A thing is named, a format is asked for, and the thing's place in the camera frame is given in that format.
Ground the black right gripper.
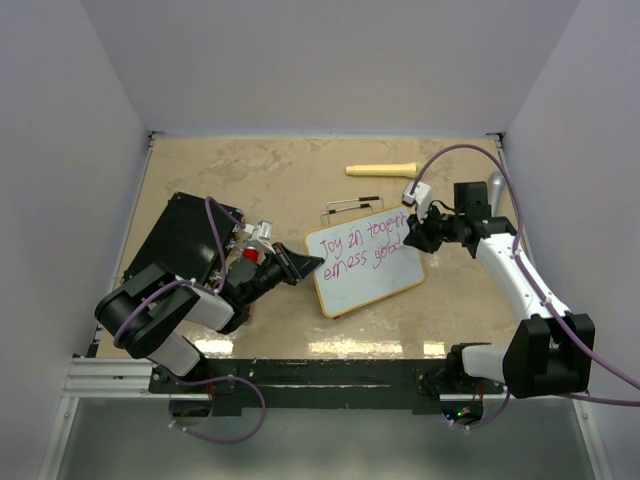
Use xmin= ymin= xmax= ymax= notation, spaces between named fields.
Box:
xmin=404 ymin=202 xmax=464 ymax=254

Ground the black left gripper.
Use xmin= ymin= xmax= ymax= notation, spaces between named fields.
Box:
xmin=242 ymin=242 xmax=323 ymax=306

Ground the yellow framed whiteboard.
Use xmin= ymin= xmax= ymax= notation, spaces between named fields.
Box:
xmin=304 ymin=206 xmax=426 ymax=318

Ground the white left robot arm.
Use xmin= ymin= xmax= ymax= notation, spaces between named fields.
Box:
xmin=94 ymin=242 xmax=325 ymax=392

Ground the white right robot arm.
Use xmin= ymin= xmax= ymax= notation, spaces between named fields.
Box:
xmin=402 ymin=182 xmax=595 ymax=399

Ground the red toy microphone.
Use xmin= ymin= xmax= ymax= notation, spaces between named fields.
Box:
xmin=242 ymin=239 xmax=260 ymax=264

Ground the cream toy microphone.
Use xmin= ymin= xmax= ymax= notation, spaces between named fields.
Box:
xmin=345 ymin=162 xmax=419 ymax=178

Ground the silver toy microphone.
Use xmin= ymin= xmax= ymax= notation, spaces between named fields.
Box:
xmin=487 ymin=170 xmax=506 ymax=217

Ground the black hard case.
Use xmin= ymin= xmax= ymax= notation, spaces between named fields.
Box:
xmin=123 ymin=192 xmax=221 ymax=284

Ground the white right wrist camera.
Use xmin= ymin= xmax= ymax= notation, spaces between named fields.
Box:
xmin=401 ymin=182 xmax=433 ymax=223

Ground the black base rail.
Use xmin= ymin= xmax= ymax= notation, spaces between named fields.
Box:
xmin=149 ymin=359 xmax=502 ymax=416

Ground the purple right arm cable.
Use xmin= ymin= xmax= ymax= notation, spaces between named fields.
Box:
xmin=412 ymin=144 xmax=640 ymax=431

